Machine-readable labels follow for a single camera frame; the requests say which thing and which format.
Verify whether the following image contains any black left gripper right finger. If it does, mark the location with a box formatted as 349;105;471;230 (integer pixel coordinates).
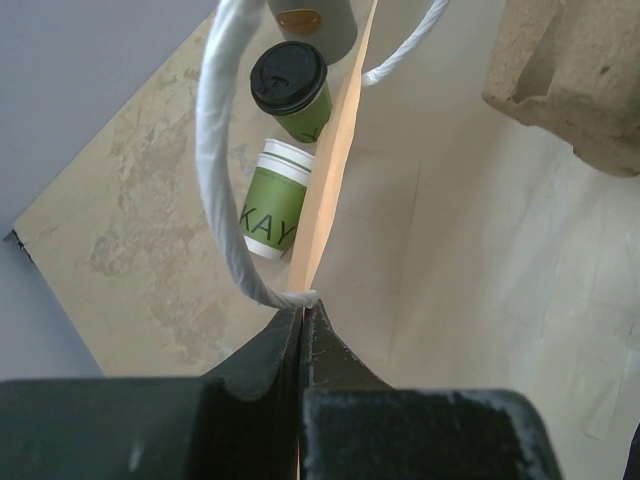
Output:
299;303;563;479

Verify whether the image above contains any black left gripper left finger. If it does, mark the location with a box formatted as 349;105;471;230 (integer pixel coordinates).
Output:
1;311;302;479

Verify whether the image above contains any brown paper bag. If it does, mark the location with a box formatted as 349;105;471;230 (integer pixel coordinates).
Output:
195;1;639;479

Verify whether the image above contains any green paper coffee cup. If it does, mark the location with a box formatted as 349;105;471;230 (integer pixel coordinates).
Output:
273;83;333;144

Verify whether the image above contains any grey straw holder cup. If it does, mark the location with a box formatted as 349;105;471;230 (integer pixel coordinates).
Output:
267;0;358;65

